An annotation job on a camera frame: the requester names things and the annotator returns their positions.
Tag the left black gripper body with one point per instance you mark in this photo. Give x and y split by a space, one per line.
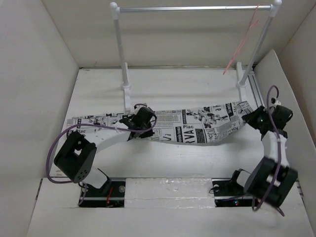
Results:
146 134

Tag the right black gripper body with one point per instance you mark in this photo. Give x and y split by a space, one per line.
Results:
260 116

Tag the newspaper print trousers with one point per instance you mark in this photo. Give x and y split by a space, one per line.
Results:
204 125

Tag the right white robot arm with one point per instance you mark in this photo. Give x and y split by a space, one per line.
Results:
271 180

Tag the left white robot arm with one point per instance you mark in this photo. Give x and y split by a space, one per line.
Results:
76 156

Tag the white garment rack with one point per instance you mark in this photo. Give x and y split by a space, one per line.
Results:
241 74

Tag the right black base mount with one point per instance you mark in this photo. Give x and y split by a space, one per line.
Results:
228 193

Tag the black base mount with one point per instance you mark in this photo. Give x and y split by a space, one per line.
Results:
228 193
112 197

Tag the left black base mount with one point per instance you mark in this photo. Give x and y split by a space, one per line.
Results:
112 197

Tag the pink wire hanger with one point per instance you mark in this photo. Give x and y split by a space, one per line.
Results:
252 23

